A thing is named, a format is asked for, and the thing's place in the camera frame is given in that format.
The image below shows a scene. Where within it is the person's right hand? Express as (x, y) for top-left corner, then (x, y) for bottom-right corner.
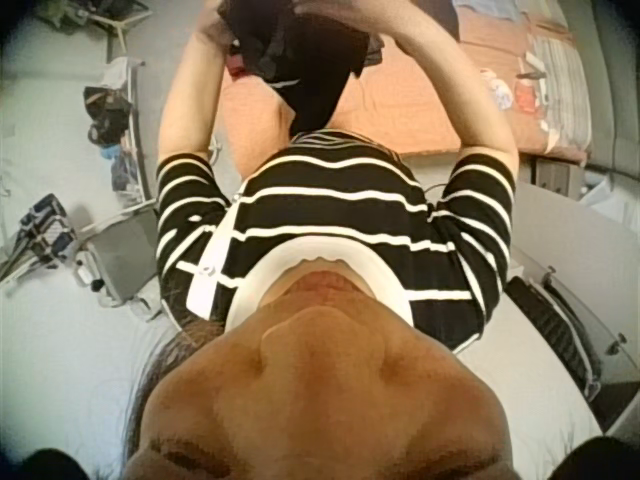
(299, 0), (401, 39)

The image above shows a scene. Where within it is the person's left hand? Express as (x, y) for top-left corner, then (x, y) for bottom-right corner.
(192, 0), (240, 51)

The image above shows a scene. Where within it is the black garment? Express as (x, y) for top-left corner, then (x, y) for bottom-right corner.
(219, 0), (387, 137)

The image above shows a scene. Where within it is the red cloth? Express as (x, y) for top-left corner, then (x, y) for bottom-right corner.
(225, 52), (249, 80)

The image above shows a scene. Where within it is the bed with orange sheet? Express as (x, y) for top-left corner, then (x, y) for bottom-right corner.
(213, 0), (599, 164)

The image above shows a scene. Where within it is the white metal drying rack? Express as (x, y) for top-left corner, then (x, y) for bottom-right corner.
(79, 7), (161, 206)

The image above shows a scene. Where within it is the black bag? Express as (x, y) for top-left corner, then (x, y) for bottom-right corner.
(82, 84), (134, 146)

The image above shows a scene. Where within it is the white and blue packet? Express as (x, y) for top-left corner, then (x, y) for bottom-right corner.
(480, 68), (515, 112)

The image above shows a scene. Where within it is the red packet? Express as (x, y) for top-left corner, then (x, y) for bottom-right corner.
(514, 79), (539, 114)

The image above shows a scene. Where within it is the striped blanket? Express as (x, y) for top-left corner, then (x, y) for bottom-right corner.
(527, 32), (596, 156)

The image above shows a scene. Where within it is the grey chair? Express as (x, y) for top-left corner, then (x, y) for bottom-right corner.
(72, 199), (166, 321)

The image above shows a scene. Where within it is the white desk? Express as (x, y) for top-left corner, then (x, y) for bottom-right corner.
(499, 177), (640, 441)

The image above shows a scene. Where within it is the black keyboard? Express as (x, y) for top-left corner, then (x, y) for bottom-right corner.
(504, 275), (604, 401)

